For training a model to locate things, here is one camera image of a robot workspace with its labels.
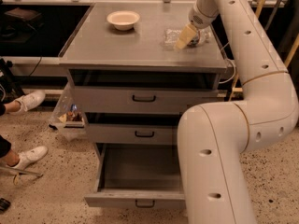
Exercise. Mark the white sneaker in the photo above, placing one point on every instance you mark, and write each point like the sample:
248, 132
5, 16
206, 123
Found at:
31, 156
29, 101

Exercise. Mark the lower white sneaker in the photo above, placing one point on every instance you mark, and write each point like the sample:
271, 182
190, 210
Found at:
31, 156

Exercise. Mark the grey metal drawer cabinet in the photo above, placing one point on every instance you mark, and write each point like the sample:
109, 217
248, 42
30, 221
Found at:
99, 46

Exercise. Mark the clear plastic snack bin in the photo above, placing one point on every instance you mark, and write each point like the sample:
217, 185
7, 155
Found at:
66, 118

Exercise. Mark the wooden ladder frame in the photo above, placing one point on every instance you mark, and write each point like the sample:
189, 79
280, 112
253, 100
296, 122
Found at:
260, 4

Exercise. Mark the grey top drawer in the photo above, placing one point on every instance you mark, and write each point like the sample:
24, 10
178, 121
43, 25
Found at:
143, 92

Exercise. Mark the grey drawer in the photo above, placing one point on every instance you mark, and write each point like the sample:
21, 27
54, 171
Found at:
137, 176
140, 129
143, 92

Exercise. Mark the cream paper bowl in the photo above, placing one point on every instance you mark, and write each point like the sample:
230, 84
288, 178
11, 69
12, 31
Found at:
123, 20

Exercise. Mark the grey bottom drawer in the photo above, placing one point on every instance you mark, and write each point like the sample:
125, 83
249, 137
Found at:
137, 176

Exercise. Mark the black box on shelf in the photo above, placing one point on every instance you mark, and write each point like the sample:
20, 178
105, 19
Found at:
25, 20

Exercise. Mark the grey middle drawer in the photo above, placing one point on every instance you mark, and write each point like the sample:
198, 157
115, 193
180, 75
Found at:
140, 129

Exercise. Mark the clear plastic water bottle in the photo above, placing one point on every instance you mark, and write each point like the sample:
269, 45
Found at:
171, 37

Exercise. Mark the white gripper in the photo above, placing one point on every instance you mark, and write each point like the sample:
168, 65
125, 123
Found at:
200, 18

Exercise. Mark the upper white sneaker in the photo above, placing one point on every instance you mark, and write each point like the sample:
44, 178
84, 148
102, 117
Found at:
29, 101

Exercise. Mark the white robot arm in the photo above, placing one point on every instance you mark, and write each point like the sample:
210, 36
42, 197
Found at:
211, 136

